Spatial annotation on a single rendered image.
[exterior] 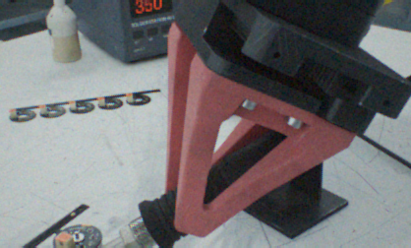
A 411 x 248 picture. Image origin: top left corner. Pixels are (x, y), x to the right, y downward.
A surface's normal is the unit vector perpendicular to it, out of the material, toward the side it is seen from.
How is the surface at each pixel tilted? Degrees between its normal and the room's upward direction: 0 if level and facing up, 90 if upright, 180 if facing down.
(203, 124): 108
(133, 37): 90
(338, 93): 90
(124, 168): 0
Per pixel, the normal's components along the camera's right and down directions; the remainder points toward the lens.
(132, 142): -0.04, -0.89
